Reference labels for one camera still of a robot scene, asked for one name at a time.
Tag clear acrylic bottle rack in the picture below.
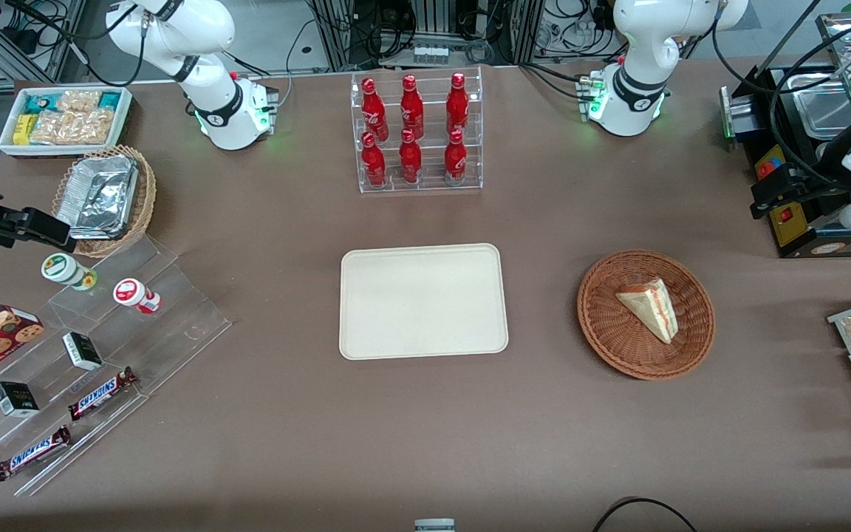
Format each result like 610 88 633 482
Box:
350 66 484 194

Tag red cola bottle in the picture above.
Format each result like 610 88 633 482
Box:
400 74 425 141
446 72 470 136
444 129 468 185
360 132 387 188
361 78 389 143
399 128 423 185

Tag aluminium equipment frame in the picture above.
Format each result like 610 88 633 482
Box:
306 0 546 72

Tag green lid yogurt cup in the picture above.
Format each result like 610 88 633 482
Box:
41 252 99 292

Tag large round wicker basket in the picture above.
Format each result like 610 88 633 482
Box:
577 249 716 381

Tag black cable loop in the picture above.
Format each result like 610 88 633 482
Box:
591 497 700 532

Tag steel warmer pan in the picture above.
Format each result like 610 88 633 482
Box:
793 87 851 140

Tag black food warmer appliance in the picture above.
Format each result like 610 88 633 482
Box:
720 63 851 259

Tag aluminium foil container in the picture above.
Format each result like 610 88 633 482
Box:
55 154 140 242

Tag white rectangular snack bin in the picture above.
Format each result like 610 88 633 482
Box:
0 86 134 160

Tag red lid yogurt cup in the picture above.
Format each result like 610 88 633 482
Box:
112 277 163 316

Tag clear acrylic stepped stand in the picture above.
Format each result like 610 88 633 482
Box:
0 234 233 498

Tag cream plastic tray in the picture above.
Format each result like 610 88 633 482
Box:
339 243 510 361

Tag large clear cracker bag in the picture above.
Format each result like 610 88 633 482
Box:
29 109 117 146

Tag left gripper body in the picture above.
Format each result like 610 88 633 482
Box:
810 140 851 215

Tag small oval wicker basket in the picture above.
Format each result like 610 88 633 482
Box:
51 144 158 259

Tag small clear cracker bag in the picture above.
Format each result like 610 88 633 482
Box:
56 89 103 114

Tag small black carton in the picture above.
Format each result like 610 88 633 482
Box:
61 331 104 372
0 381 41 419

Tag snickers chocolate bar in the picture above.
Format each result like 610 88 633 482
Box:
0 425 73 482
66 366 140 423

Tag triangle sandwich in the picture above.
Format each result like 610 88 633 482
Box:
615 278 680 345

